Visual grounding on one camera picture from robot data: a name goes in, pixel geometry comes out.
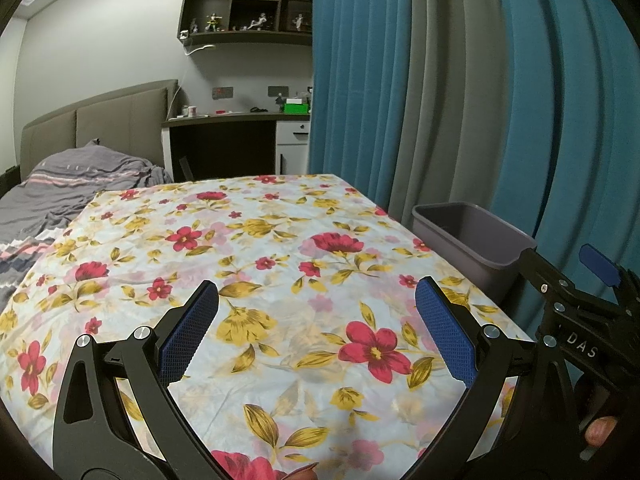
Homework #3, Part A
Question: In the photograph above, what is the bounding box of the dark wall shelf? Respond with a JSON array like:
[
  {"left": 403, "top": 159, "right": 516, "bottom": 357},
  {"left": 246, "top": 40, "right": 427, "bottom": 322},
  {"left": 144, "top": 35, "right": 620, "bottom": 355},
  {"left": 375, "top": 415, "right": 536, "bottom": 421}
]
[{"left": 177, "top": 0, "right": 314, "bottom": 47}]

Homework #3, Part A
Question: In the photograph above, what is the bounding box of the grey striped duvet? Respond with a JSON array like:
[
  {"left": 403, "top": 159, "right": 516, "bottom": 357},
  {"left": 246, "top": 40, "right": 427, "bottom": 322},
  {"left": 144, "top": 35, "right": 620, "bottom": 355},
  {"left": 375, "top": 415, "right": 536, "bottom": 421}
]
[{"left": 0, "top": 140, "right": 173, "bottom": 306}]

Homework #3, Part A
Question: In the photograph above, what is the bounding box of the white drawer cabinet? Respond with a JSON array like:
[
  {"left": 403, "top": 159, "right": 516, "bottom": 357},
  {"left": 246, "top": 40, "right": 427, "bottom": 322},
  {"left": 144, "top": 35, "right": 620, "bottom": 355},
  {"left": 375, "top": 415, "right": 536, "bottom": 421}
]
[{"left": 275, "top": 120, "right": 311, "bottom": 175}]

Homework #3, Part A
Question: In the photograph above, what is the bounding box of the grey bed headboard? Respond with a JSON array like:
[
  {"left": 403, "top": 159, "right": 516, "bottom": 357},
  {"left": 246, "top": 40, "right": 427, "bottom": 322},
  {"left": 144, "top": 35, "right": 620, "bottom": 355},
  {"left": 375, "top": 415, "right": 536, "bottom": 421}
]
[{"left": 21, "top": 79, "right": 180, "bottom": 181}]

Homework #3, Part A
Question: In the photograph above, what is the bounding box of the grey curtain panel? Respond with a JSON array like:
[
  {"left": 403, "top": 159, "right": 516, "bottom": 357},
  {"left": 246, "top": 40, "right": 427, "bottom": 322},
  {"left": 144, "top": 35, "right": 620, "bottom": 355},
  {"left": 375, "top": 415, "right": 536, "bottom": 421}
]
[{"left": 390, "top": 0, "right": 508, "bottom": 221}]

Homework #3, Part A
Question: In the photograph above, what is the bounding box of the blue curtain panel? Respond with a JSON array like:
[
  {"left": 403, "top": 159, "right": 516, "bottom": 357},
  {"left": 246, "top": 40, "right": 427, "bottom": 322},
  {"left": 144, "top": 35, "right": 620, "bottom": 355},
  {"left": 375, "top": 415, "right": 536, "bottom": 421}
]
[
  {"left": 487, "top": 0, "right": 640, "bottom": 281},
  {"left": 306, "top": 0, "right": 426, "bottom": 216}
]

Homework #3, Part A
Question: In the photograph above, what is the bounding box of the group of shelf figurines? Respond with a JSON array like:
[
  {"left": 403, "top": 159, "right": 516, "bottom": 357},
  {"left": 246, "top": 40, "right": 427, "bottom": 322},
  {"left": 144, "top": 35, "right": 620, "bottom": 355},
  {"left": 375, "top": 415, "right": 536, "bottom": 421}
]
[{"left": 190, "top": 0, "right": 308, "bottom": 33}]

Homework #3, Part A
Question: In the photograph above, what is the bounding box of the grey plastic bin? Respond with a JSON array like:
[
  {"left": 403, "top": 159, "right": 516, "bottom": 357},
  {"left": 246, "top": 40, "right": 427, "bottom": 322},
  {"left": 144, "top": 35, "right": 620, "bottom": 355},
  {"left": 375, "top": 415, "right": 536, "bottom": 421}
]
[{"left": 411, "top": 202, "right": 538, "bottom": 306}]

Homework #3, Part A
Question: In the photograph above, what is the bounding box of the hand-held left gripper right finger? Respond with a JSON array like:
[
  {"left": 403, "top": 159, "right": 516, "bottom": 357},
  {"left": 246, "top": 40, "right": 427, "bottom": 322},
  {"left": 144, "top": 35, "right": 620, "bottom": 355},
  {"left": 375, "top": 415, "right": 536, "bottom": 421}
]
[{"left": 405, "top": 275, "right": 584, "bottom": 480}]

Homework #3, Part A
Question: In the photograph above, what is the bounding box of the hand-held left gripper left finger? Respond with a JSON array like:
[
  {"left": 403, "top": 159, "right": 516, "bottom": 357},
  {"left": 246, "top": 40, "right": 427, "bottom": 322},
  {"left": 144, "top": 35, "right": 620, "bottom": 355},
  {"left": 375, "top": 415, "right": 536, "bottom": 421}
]
[{"left": 51, "top": 279, "right": 228, "bottom": 480}]

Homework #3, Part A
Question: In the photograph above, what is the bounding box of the black bed frame panel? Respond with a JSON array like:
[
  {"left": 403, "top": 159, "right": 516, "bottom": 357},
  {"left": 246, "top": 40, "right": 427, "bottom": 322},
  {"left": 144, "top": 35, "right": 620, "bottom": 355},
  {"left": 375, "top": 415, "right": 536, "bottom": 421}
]
[{"left": 0, "top": 165, "right": 21, "bottom": 196}]

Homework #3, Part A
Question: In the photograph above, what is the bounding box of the person's right hand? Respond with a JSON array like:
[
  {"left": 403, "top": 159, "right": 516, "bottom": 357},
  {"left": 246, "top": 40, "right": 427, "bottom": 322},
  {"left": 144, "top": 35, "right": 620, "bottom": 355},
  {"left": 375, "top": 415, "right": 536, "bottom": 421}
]
[{"left": 582, "top": 415, "right": 619, "bottom": 448}]

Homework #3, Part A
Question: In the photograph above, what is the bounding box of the dark desk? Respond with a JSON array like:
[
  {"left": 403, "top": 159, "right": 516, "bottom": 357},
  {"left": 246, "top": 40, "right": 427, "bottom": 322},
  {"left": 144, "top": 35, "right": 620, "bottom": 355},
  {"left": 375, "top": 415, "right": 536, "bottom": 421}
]
[{"left": 161, "top": 112, "right": 311, "bottom": 183}]

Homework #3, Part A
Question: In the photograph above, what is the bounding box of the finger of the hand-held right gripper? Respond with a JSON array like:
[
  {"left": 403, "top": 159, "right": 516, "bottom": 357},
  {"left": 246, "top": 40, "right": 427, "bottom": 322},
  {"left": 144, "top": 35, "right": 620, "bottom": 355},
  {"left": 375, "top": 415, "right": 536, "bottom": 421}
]
[
  {"left": 517, "top": 247, "right": 581, "bottom": 312},
  {"left": 579, "top": 244, "right": 635, "bottom": 293}
]

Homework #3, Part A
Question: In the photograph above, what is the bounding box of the floral tablecloth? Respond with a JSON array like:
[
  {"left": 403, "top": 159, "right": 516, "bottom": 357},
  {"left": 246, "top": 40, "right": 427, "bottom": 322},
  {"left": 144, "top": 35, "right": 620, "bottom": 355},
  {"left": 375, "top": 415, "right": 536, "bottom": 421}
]
[{"left": 0, "top": 174, "right": 538, "bottom": 480}]

